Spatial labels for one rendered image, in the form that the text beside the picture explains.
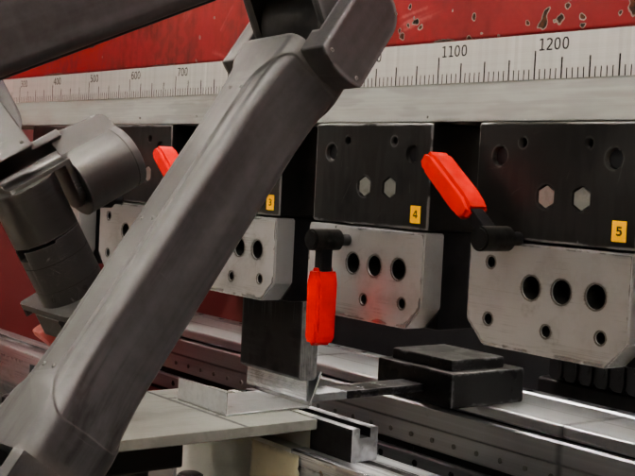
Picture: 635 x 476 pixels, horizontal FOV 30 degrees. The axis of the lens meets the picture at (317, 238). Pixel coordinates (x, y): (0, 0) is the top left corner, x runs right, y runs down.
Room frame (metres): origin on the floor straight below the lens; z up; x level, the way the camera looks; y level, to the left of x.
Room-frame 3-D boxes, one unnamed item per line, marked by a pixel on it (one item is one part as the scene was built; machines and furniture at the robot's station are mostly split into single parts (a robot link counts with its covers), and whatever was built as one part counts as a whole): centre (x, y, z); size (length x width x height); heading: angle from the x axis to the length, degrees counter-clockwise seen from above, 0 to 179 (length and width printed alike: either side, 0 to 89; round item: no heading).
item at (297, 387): (1.15, 0.03, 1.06); 0.10 x 0.02 x 0.10; 38
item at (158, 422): (1.06, 0.15, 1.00); 0.26 x 0.18 x 0.01; 128
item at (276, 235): (1.17, 0.05, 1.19); 0.15 x 0.09 x 0.17; 38
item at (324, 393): (1.26, -0.09, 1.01); 0.26 x 0.12 x 0.05; 128
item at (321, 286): (0.99, -0.01, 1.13); 0.04 x 0.02 x 0.10; 128
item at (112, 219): (1.33, 0.17, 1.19); 0.15 x 0.09 x 0.17; 38
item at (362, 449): (1.12, 0.01, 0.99); 0.20 x 0.03 x 0.03; 38
